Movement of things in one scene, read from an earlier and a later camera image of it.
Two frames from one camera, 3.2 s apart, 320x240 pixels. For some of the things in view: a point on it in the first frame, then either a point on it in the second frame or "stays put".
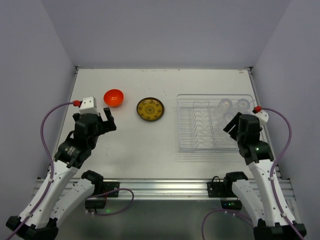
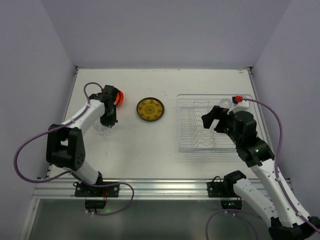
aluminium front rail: [170, 189] stays put
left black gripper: [102, 123] → [109, 118]
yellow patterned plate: [150, 109] stays put
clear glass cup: [226, 108] stays put
